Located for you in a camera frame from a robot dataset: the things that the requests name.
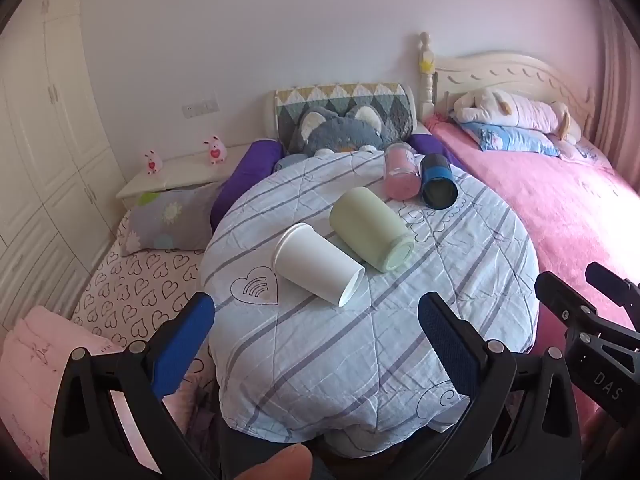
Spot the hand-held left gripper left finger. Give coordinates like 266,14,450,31
48,291,221,480

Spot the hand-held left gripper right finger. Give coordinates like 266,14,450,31
417,291,583,480

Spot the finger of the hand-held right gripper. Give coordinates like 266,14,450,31
534,271,603,333
585,261,640,321

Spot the white paper cup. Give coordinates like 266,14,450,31
271,222,367,308

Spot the light green cup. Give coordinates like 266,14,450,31
328,186,417,274

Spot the dark blue cup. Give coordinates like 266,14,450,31
419,153,459,210

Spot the pink cup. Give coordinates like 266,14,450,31
383,142,422,200

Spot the person's left hand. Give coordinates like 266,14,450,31
234,444,314,480

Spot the heart print bed sheet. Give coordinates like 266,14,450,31
70,210,221,361

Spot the round table, striped cloth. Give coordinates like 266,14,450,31
200,149,541,433

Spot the pink bedspread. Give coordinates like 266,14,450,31
425,115,640,411

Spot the grey flower print pillow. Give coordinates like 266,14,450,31
121,182,227,256

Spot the pink printed pillow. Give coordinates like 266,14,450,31
555,137,617,175

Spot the folded pink blanket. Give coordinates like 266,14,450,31
0,305,156,480

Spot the blue printed pillow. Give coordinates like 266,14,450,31
467,121,561,157

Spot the white nightstand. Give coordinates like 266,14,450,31
116,142,256,206

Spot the purple bed bumper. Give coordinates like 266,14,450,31
410,132,463,168
210,140,286,233

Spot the white plush toy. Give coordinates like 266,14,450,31
452,86,583,141

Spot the pink curtain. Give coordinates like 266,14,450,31
590,0,640,196

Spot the white wardrobe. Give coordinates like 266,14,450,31
0,0,128,333

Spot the white wooden headboard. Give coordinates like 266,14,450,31
417,31,598,136

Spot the grey plush toy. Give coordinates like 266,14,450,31
287,105,386,157

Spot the diamond patterned headboard cover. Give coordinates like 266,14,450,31
272,82,417,150

